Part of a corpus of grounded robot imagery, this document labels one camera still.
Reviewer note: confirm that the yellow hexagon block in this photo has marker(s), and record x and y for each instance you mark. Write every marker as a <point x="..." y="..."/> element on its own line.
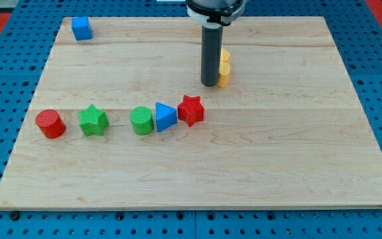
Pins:
<point x="224" y="72"/>

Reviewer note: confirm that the blue cube block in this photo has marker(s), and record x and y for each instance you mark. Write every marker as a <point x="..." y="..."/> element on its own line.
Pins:
<point x="81" y="28"/>

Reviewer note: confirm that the red star block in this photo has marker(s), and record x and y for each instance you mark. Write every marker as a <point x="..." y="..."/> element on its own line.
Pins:
<point x="191" y="110"/>

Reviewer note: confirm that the blue triangle block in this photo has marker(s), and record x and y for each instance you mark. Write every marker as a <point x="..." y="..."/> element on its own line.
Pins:
<point x="166" y="116"/>

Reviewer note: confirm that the green cylinder block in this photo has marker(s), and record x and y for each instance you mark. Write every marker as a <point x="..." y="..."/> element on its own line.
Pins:
<point x="142" y="120"/>

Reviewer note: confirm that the yellow block behind rod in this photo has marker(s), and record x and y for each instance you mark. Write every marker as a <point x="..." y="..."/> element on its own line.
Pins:
<point x="225" y="55"/>

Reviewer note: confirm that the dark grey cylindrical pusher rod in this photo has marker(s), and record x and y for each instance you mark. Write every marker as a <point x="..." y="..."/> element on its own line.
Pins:
<point x="210" y="56"/>

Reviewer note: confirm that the light wooden board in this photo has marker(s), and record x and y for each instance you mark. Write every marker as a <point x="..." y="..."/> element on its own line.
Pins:
<point x="287" y="133"/>

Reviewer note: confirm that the green star block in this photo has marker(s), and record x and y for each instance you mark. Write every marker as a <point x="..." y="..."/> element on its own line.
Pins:
<point x="93" y="121"/>

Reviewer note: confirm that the red cylinder block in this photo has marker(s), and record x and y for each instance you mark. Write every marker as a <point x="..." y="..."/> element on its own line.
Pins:
<point x="50" y="123"/>

